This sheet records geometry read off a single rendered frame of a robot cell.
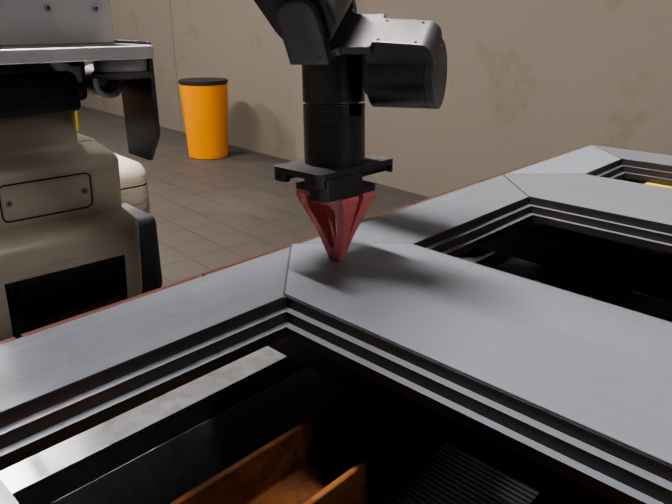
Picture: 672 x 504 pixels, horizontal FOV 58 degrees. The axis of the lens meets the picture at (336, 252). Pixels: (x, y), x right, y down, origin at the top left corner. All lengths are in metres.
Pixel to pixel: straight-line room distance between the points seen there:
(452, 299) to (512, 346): 0.09
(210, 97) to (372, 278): 4.52
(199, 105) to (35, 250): 4.20
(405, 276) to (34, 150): 0.57
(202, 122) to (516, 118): 2.57
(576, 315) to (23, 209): 0.71
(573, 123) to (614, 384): 2.97
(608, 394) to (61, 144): 0.77
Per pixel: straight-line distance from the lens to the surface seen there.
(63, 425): 0.45
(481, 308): 0.53
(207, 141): 5.10
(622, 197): 0.92
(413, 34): 0.52
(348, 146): 0.56
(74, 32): 0.90
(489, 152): 3.67
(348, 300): 0.53
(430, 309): 0.52
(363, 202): 0.58
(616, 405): 0.43
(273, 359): 0.77
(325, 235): 0.60
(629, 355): 0.49
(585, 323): 0.53
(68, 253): 0.92
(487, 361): 0.45
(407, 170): 4.08
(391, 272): 0.59
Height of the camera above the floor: 1.07
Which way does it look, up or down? 21 degrees down
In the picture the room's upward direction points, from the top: straight up
